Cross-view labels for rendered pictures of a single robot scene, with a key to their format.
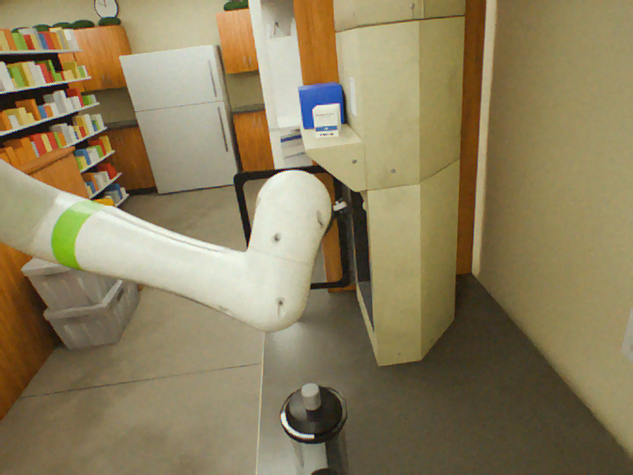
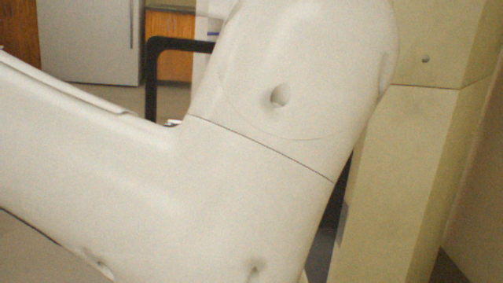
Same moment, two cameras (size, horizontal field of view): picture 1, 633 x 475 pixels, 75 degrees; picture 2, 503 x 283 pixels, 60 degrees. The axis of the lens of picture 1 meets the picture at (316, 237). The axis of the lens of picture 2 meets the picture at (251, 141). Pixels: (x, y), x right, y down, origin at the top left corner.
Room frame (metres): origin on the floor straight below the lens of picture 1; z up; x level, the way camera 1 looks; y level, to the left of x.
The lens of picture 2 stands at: (0.30, 0.09, 1.52)
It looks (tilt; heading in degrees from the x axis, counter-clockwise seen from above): 22 degrees down; 354
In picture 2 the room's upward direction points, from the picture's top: 6 degrees clockwise
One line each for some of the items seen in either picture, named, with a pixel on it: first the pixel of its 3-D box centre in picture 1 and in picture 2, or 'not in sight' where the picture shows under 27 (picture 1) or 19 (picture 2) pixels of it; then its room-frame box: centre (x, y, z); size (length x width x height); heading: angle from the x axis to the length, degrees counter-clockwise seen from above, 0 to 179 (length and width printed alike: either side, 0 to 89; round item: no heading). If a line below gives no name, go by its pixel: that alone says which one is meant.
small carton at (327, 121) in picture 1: (327, 121); not in sight; (0.91, -0.05, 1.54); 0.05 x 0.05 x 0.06; 77
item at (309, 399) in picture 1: (312, 404); not in sight; (0.49, 0.04, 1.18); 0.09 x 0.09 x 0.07
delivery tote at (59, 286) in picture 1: (84, 265); not in sight; (2.58, 1.61, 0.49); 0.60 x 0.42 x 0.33; 2
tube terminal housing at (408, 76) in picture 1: (406, 196); (402, 114); (0.97, -0.24, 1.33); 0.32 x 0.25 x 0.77; 2
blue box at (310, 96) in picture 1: (320, 105); not in sight; (1.06, -0.05, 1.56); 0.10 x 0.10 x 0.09; 2
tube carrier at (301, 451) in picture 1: (320, 454); not in sight; (0.49, 0.04, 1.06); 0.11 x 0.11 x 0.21
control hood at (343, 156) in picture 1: (329, 152); not in sight; (0.96, -0.05, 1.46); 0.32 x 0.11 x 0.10; 2
